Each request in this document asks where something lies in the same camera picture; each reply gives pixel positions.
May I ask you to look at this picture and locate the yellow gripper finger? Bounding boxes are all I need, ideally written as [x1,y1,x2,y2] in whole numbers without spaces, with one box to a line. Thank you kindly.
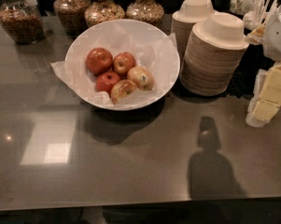
[246,69,266,128]
[251,63,281,122]

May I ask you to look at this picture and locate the white paper liner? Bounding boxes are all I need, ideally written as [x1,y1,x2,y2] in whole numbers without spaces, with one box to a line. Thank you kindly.
[50,20,179,108]

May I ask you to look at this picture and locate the glass jar far left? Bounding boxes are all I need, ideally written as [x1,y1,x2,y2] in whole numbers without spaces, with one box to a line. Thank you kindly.
[0,0,44,45]

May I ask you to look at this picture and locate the rear stack paper bowls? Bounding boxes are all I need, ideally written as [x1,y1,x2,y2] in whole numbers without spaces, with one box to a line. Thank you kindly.
[171,0,216,61]

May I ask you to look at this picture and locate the glass jar with light cereal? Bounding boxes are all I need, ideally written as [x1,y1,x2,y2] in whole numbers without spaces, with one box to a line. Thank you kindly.
[85,0,125,27]

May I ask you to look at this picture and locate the front stack paper bowls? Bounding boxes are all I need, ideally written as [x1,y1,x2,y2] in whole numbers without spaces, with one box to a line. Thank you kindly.
[179,12,249,96]

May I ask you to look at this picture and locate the large white bowl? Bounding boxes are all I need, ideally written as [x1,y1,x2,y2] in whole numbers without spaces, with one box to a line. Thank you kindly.
[64,19,181,112]

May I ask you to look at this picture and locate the stack paper bowls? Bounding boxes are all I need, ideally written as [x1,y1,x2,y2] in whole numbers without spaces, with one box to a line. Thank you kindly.
[171,0,216,61]
[179,12,249,96]

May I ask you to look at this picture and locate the yellow-red apple bottom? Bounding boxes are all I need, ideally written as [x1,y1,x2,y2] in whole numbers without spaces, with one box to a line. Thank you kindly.
[110,79,137,104]

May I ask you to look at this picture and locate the yellow apple with sticker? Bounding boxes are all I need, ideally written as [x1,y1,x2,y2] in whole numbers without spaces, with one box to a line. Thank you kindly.
[127,66,155,91]

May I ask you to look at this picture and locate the red apple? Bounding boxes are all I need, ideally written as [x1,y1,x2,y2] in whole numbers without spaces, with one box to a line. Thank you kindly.
[85,48,113,76]
[96,71,121,93]
[113,52,135,77]

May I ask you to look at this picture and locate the white plastic cutlery bunch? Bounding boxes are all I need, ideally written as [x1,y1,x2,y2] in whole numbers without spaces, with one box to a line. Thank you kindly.
[243,0,278,45]

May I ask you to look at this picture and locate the glass jar right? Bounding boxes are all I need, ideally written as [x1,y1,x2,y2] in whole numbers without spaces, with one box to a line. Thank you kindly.
[126,0,164,27]

